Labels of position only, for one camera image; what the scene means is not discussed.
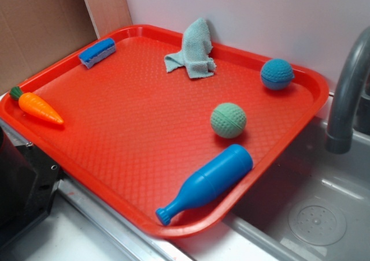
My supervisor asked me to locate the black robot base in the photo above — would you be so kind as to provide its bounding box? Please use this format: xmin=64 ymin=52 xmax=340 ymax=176
xmin=1 ymin=129 xmax=62 ymax=248

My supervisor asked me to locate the green dimpled ball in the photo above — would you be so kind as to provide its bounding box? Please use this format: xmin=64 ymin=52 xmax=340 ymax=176
xmin=210 ymin=103 xmax=247 ymax=139

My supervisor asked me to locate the blue dimpled ball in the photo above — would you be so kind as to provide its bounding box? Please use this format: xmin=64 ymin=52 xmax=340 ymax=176
xmin=260 ymin=59 xmax=295 ymax=91

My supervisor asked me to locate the red plastic tray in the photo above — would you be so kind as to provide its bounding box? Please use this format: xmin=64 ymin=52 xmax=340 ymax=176
xmin=1 ymin=25 xmax=329 ymax=238

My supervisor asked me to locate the blue plastic toy bottle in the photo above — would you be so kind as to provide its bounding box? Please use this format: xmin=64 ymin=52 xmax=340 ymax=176
xmin=156 ymin=144 xmax=253 ymax=226

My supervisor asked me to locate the light green cloth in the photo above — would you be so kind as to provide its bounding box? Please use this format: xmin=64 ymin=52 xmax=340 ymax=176
xmin=164 ymin=18 xmax=217 ymax=79

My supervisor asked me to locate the blue sponge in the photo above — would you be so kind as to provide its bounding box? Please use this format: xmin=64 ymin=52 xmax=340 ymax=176
xmin=79 ymin=38 xmax=116 ymax=69

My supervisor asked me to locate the grey toy sink basin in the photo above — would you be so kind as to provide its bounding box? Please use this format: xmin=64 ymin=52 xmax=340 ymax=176
xmin=175 ymin=119 xmax=369 ymax=260

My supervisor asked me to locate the orange toy carrot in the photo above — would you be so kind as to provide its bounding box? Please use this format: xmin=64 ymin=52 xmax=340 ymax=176
xmin=9 ymin=86 xmax=64 ymax=125

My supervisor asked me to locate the grey toy faucet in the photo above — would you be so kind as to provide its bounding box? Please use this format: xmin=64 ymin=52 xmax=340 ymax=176
xmin=325 ymin=28 xmax=369 ymax=154

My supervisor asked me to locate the brown cardboard panel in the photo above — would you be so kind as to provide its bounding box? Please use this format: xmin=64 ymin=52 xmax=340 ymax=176
xmin=1 ymin=0 xmax=132 ymax=94

